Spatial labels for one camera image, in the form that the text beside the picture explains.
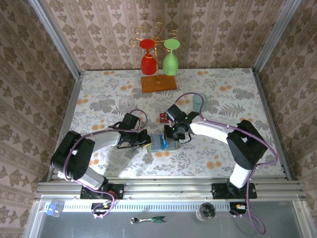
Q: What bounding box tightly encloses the black connector bracket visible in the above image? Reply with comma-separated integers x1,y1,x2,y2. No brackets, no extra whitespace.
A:
91,202,113,215
229,202,248,215

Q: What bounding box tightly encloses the green card holder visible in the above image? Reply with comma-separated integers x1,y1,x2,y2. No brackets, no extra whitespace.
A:
146,133,179,153

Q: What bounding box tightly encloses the teal frosted tumbler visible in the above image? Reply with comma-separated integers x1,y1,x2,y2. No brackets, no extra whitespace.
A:
192,93,209,114

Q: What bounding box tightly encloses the green wine glass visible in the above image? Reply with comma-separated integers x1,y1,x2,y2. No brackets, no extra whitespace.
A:
162,38,181,76

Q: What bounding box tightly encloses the clear glass tumbler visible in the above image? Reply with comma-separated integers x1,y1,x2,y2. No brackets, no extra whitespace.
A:
118,96,136,115

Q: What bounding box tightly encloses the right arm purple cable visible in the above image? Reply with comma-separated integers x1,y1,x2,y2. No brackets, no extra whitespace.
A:
174,92,278,235

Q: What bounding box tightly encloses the grey metal shelf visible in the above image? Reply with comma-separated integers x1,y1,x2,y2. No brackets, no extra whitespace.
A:
23,195,312,238

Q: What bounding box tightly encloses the floral patterned tablecloth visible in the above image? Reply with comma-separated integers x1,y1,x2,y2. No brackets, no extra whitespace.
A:
57,68,285,178

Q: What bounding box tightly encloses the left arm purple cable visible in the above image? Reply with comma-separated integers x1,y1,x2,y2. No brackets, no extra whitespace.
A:
64,109,149,219

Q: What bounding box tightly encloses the white slotted cable duct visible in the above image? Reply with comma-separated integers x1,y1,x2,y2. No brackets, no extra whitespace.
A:
44,201,232,213

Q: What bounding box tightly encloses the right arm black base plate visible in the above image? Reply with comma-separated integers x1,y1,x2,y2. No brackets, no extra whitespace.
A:
212,182,258,199

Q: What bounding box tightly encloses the green handled ratchet wrench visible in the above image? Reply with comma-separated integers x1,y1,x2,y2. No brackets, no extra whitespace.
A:
130,216,167,225

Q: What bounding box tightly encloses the blue white connector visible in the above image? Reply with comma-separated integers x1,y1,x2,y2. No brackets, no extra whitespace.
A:
46,203,61,218

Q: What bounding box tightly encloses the clear glass jar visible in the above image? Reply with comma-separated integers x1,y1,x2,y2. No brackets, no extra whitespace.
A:
195,202,216,222

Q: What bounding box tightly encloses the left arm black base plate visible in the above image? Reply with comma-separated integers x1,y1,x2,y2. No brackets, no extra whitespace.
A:
80,183,124,200

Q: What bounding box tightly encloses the aluminium side rail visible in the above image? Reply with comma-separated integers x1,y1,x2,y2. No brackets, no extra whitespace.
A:
46,71,85,183
252,68,293,181

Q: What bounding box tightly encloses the aluminium mounting rail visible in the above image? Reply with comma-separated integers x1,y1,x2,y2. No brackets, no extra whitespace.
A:
34,176,307,199

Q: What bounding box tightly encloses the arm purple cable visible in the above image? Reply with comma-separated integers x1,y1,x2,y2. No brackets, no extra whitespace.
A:
174,92,278,235
64,109,149,219

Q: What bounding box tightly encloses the aluminium frame post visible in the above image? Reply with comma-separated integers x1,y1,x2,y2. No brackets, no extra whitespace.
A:
28,0,82,79
252,0,303,75

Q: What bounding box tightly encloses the gold wire rack wooden base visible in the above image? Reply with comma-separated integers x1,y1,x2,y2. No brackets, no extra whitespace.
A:
128,21,179,94

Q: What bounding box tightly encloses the red wine glass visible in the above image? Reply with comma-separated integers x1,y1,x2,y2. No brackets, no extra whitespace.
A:
139,39,157,76

